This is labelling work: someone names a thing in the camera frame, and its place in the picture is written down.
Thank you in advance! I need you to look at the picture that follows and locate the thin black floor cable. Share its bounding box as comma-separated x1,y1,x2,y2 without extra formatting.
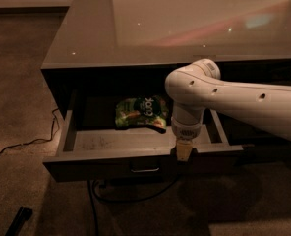
0,107,61,162

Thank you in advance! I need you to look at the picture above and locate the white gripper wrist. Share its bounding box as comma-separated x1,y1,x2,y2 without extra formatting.
171,117,202,162

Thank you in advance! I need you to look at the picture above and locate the black bar on floor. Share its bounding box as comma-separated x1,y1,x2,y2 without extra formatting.
5,206,33,236

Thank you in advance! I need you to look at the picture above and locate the green snack bag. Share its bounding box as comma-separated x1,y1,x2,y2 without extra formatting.
115,95,169,133

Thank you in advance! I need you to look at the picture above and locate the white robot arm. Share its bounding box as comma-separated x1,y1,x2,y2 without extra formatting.
165,59,291,161

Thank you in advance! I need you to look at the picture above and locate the drawer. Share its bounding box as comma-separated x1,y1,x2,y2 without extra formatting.
42,88,256,183

